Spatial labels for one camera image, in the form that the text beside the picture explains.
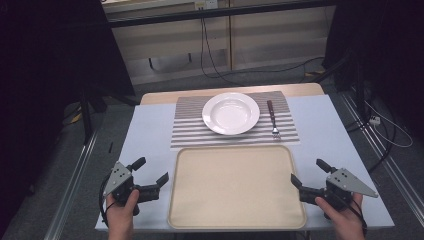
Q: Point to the person's right hand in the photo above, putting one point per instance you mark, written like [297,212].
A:
[346,223]

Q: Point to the black curtain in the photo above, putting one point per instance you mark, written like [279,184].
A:
[50,66]
[383,40]

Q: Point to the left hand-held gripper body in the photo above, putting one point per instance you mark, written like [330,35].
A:
[117,176]

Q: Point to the beige plastic tray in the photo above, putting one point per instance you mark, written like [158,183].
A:
[233,190]

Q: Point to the white table cover sheet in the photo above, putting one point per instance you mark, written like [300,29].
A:
[150,133]

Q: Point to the white wall socket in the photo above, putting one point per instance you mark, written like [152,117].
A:
[206,4]

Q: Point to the grey striped placemat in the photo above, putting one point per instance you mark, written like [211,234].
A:
[190,123]

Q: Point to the person's left hand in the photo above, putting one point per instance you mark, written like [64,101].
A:
[120,216]

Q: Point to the light wooden cabinet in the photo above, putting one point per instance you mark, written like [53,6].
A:
[273,40]

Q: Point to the black metal stand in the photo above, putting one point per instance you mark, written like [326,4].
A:
[87,116]
[358,86]

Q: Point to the aluminium floor rail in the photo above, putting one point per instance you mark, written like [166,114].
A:
[376,146]
[75,180]

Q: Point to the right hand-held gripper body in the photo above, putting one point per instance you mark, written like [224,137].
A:
[346,183]

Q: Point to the white deep plate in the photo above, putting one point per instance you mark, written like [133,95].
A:
[230,114]

